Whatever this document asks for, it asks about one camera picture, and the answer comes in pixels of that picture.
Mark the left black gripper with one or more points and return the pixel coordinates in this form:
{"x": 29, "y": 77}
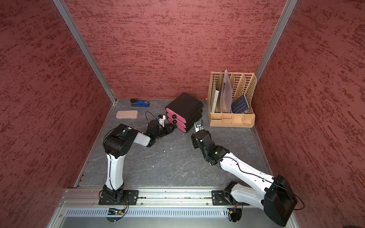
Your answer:
{"x": 168, "y": 128}

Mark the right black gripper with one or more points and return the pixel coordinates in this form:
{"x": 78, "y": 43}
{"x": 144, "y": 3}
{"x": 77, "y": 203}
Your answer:
{"x": 195, "y": 141}

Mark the pink bottom drawer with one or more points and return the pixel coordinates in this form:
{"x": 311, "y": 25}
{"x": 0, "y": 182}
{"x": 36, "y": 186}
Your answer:
{"x": 178, "y": 126}

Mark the black pink drawer cabinet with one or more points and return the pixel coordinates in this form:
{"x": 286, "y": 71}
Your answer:
{"x": 188, "y": 107}

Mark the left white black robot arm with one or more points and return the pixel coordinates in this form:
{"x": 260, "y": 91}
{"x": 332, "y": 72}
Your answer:
{"x": 117, "y": 144}

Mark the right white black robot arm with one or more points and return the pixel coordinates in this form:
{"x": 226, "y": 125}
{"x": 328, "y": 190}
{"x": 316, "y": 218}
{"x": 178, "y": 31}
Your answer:
{"x": 273, "y": 195}

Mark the blue black stapler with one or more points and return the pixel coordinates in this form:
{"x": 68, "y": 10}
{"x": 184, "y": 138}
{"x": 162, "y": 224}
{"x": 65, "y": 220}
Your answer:
{"x": 139, "y": 103}

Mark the pink pencil case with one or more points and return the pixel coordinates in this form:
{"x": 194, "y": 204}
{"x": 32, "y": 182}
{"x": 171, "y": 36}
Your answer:
{"x": 127, "y": 114}

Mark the translucent plastic folder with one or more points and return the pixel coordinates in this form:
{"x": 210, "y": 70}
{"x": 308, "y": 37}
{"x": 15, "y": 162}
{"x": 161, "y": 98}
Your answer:
{"x": 226, "y": 93}

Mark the dark blue notebook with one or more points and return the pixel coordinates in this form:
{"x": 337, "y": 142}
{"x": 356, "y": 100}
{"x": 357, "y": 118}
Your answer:
{"x": 240, "y": 106}

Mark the beige file organizer rack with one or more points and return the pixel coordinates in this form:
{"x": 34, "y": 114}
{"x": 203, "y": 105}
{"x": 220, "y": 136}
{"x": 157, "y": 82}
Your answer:
{"x": 242, "y": 84}

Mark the beige cardboard folder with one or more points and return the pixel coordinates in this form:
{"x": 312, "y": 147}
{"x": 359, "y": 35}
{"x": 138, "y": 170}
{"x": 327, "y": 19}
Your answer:
{"x": 217, "y": 79}

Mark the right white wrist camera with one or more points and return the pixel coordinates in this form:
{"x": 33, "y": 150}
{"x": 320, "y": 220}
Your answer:
{"x": 198, "y": 126}

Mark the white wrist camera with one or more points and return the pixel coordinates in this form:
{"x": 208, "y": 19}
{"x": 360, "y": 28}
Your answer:
{"x": 198, "y": 126}
{"x": 161, "y": 119}

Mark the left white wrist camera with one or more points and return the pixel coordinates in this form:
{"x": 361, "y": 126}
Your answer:
{"x": 161, "y": 119}

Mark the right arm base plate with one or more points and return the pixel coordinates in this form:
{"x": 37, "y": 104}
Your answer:
{"x": 222, "y": 198}

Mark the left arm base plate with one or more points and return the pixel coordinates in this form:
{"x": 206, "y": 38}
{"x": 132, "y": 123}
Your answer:
{"x": 124, "y": 197}

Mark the aluminium mounting rail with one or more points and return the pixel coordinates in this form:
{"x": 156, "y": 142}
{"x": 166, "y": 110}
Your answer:
{"x": 148, "y": 197}

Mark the white perforated cable tray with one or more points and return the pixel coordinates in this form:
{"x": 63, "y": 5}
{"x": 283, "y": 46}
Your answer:
{"x": 148, "y": 213}

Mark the left aluminium corner post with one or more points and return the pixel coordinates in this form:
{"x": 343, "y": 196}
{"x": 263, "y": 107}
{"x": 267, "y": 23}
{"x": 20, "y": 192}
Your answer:
{"x": 66, "y": 15}

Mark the aluminium corner post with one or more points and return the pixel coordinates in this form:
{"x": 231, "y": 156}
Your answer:
{"x": 279, "y": 28}
{"x": 66, "y": 15}

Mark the right aluminium corner post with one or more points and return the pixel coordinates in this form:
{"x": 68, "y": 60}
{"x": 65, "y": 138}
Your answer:
{"x": 279, "y": 28}

